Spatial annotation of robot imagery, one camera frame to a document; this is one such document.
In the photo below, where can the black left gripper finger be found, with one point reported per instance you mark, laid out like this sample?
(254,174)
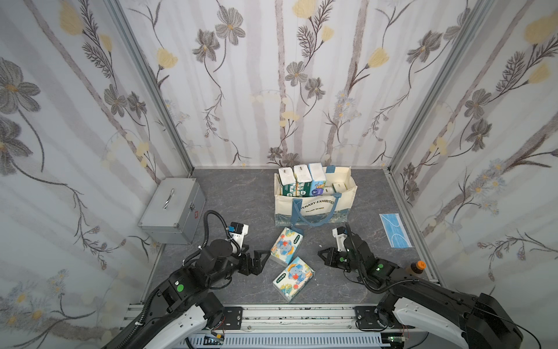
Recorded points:
(261,257)
(256,269)

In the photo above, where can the blue tissue pack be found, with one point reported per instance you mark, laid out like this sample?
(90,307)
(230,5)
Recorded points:
(318,179)

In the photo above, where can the cream canvas tote bag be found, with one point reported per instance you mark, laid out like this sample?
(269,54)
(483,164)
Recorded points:
(315,211)

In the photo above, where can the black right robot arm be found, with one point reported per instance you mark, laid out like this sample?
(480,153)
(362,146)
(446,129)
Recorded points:
(468,321)

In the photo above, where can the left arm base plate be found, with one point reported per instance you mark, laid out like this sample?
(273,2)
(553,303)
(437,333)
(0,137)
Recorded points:
(231,319)

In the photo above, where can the aluminium mounting rail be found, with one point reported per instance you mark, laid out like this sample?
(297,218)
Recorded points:
(282,318)

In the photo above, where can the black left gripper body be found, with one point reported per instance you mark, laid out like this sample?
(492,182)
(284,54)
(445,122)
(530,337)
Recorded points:
(251,263)

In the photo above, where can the grey metal box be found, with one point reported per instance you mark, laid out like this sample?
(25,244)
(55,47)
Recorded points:
(174,212)

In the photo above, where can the green barcode tissue pack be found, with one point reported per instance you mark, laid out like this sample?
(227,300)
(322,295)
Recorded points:
(287,181)
(339,187)

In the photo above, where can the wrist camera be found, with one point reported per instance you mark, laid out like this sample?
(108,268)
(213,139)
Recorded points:
(237,231)
(340,235)

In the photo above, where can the blue face mask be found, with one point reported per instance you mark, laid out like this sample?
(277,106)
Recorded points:
(395,231)

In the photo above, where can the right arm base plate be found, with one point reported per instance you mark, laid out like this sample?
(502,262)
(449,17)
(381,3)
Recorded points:
(367,319)

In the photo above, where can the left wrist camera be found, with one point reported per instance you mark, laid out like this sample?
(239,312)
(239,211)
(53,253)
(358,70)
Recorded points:
(237,231)

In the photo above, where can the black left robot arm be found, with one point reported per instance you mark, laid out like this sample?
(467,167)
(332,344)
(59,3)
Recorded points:
(185,302)

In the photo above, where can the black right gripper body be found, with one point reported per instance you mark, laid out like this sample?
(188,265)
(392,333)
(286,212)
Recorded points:
(336,257)

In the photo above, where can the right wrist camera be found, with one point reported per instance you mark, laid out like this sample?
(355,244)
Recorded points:
(340,235)

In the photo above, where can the white slotted cable duct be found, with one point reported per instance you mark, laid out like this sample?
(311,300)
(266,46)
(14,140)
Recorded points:
(294,340)

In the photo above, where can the elephant tissue pack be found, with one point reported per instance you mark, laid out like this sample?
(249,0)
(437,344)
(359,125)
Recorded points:
(285,247)
(303,180)
(293,279)

